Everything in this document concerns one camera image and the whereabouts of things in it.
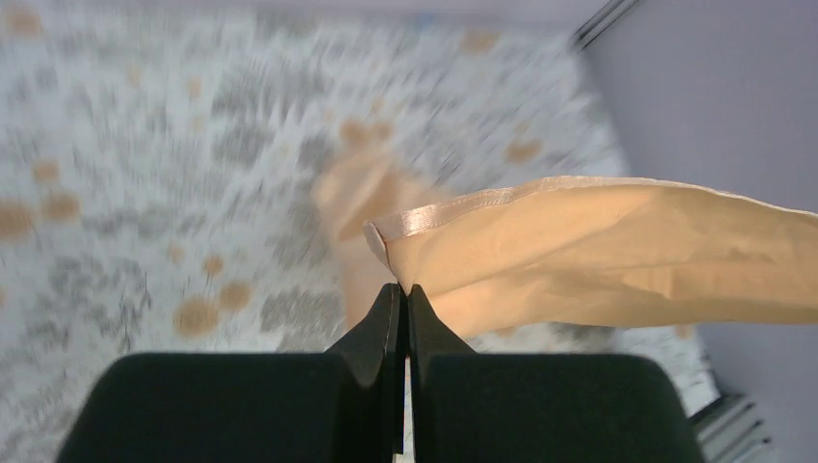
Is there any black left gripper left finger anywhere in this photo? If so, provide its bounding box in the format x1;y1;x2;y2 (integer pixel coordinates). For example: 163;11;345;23
58;284;401;462

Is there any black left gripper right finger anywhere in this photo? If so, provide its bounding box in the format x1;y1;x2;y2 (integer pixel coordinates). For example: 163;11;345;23
407;286;703;462

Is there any orange cloth napkin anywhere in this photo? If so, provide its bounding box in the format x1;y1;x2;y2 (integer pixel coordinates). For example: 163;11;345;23
312;150;817;338

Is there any floral patterned tablecloth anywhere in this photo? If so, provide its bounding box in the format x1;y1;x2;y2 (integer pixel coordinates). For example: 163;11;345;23
0;6;721;463

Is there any right aluminium frame post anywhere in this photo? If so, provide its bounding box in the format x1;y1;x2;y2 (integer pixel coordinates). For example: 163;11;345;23
573;0;641;49

